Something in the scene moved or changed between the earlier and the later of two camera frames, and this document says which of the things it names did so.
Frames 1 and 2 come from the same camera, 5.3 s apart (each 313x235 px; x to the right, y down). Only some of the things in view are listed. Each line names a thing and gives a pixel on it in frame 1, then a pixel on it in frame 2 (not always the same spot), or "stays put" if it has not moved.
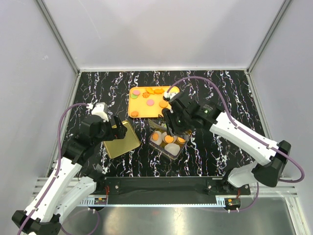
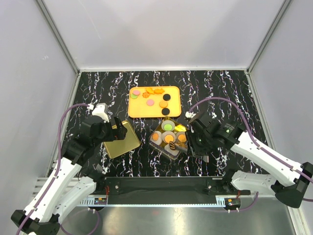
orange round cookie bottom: x=168 y=139 stays put
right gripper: x=169 y=115 to x=193 y=148
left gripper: x=118 y=132 stays put
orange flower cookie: x=155 y=136 stays put
